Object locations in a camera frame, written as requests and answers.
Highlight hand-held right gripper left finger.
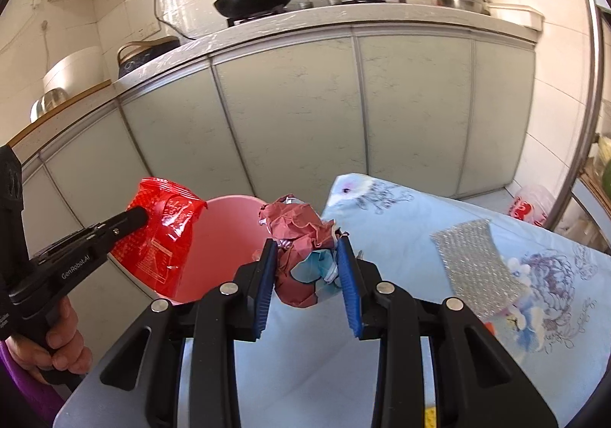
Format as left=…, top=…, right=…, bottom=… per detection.
left=98, top=238, right=280, bottom=428

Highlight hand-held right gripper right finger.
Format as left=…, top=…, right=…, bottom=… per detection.
left=335, top=236, right=559, bottom=428

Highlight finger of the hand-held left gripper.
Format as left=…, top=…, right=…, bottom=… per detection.
left=29, top=223, right=114, bottom=267
left=52, top=207, right=150, bottom=267

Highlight red plastic wrapper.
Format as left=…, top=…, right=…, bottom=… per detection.
left=107, top=177, right=209, bottom=297

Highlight pink plastic bucket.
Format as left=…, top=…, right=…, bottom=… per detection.
left=107, top=195, right=273, bottom=305

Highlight maroon teal wrapper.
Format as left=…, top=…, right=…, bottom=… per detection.
left=258, top=193, right=343, bottom=307

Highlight silver bubble wrap piece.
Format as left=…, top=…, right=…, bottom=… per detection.
left=430, top=218, right=526, bottom=318

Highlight person's left hand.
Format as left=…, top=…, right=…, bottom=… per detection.
left=7, top=297, right=92, bottom=378

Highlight light blue floral tablecloth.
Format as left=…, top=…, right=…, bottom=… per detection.
left=52, top=173, right=611, bottom=428

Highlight steel bowl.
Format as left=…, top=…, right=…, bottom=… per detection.
left=31, top=89, right=68, bottom=123

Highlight white rice cooker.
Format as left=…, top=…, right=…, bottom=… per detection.
left=43, top=46, right=106, bottom=97

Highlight black induction cooker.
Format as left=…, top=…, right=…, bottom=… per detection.
left=117, top=37, right=181, bottom=80

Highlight grey kitchen counter cabinet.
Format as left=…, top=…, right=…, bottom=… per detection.
left=10, top=3, right=538, bottom=314

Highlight clear plastic bag red print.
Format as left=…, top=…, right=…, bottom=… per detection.
left=508, top=184, right=559, bottom=231

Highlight white rectangular tray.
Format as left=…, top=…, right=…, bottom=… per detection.
left=487, top=2, right=545, bottom=32

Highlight metal shelf rack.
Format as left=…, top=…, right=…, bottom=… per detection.
left=549, top=0, right=611, bottom=266

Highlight black power cable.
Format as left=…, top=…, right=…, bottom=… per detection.
left=145, top=0, right=196, bottom=41

